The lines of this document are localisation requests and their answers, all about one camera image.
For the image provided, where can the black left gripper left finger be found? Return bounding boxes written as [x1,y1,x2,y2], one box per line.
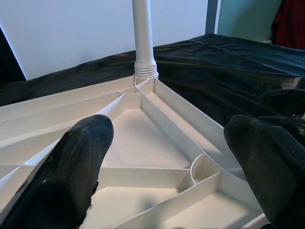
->
[0,114,114,229]

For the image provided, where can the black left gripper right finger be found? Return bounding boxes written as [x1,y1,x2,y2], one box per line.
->
[224,114,305,229]

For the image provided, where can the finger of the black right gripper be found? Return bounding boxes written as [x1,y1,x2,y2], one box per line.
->
[259,88,305,118]

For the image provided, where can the white plastic table top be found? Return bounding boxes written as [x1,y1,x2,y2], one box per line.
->
[0,76,272,229]

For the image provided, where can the white plastic table leg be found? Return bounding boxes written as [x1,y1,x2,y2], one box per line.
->
[131,0,159,81]

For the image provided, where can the black plastic sheet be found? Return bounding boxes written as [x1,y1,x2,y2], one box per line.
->
[0,33,305,134]

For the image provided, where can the dark red curtain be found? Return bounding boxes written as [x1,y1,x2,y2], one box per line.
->
[271,0,305,51]

